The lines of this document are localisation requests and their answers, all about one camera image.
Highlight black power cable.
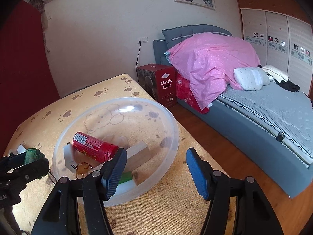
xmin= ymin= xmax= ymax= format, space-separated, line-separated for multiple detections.
xmin=135 ymin=41 xmax=143 ymax=68

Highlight yellow paw print blanket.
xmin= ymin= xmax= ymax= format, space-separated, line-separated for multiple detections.
xmin=2 ymin=73 xmax=238 ymax=235

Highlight white pillow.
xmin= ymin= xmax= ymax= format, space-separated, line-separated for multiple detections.
xmin=233 ymin=67 xmax=270 ymax=91

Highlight black clothes on bed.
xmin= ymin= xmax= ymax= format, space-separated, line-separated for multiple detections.
xmin=274 ymin=79 xmax=300 ymax=92

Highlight zebra striped triangular block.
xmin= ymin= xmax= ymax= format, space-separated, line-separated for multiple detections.
xmin=15 ymin=144 xmax=27 ymax=154

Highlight gold ring keychain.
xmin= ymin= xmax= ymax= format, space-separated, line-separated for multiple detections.
xmin=75 ymin=162 xmax=93 ymax=179

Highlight red classic quilt box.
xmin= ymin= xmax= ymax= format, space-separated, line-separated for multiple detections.
xmin=136 ymin=64 xmax=177 ymax=108

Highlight white usb charger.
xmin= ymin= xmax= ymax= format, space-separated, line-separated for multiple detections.
xmin=63 ymin=143 xmax=78 ymax=173

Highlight wall power socket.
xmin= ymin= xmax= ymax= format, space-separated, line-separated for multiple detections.
xmin=137 ymin=37 xmax=148 ymax=44

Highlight green bottle-shaped tin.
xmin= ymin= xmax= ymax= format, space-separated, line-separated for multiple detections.
xmin=24 ymin=149 xmax=45 ymax=165

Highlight grey bed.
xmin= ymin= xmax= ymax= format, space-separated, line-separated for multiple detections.
xmin=152 ymin=24 xmax=313 ymax=199

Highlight white wardrobe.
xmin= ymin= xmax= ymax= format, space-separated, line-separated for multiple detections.
xmin=240 ymin=9 xmax=312 ymax=94

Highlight clear plastic bowl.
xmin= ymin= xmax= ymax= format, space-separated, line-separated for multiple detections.
xmin=52 ymin=97 xmax=179 ymax=206

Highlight cream folded cloth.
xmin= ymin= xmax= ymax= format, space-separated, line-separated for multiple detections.
xmin=262 ymin=65 xmax=289 ymax=83

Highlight red curtain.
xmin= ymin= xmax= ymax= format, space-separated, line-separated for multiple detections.
xmin=1 ymin=1 xmax=60 ymax=154

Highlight red cylindrical can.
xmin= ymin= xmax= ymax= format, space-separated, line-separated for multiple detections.
xmin=72 ymin=132 xmax=119 ymax=163

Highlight light wooden block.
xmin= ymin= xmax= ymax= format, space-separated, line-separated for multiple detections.
xmin=124 ymin=141 xmax=152 ymax=173

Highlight pink quilt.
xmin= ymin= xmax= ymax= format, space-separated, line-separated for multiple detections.
xmin=165 ymin=32 xmax=260 ymax=110

